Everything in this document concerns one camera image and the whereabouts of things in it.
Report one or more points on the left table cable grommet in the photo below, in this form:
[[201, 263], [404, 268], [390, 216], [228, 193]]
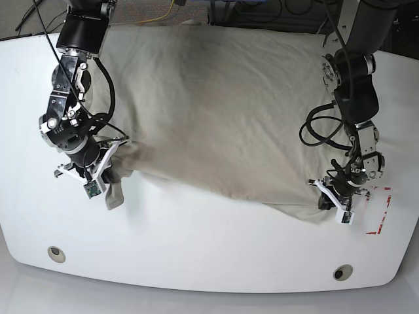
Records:
[[56, 254]]

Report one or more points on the table cable grommet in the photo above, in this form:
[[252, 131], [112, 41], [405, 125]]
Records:
[[56, 254], [343, 272]]

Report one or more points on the red tape rectangle marking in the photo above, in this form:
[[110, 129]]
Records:
[[376, 208]]

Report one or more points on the beige t-shirt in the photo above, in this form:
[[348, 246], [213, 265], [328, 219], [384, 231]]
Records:
[[221, 109]]

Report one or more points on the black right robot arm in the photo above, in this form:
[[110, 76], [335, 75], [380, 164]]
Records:
[[67, 121]]

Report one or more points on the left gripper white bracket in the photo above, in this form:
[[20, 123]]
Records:
[[338, 192]]

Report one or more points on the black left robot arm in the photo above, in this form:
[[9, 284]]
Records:
[[348, 67]]

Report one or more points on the right table cable grommet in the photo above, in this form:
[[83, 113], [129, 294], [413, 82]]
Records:
[[343, 272]]

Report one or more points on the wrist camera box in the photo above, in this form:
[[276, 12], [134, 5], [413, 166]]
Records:
[[344, 217], [92, 189]]

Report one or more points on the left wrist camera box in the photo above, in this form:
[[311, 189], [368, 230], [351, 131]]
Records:
[[344, 217]]

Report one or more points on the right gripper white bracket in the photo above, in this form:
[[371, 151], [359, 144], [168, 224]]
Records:
[[92, 160]]

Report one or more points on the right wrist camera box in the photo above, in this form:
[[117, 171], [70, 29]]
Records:
[[92, 189]]

